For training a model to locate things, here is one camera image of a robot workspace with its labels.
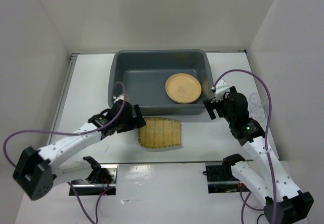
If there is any woven bamboo tray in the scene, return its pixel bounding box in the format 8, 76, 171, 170
138, 117, 182, 151

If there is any clear plastic cup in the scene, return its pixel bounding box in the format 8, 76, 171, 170
250, 107, 268, 122
249, 93, 267, 107

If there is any tan plate with bear print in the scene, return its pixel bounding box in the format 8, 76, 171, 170
165, 73, 202, 101

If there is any tan plate with square print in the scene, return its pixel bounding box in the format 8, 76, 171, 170
172, 99, 199, 104

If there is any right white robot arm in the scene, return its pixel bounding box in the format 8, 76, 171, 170
204, 85, 314, 223

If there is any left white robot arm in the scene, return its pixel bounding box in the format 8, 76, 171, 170
13, 99, 146, 201

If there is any grey plastic bin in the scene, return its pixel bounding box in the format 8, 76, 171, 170
108, 49, 213, 116

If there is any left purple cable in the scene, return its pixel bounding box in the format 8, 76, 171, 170
3, 82, 127, 224

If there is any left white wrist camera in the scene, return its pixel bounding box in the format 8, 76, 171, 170
112, 94, 125, 103

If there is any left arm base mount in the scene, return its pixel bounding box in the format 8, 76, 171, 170
71, 164, 118, 196

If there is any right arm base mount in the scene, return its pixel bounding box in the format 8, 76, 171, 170
202, 162, 244, 194

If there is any aluminium frame rail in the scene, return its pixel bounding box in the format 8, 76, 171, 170
50, 53, 79, 131

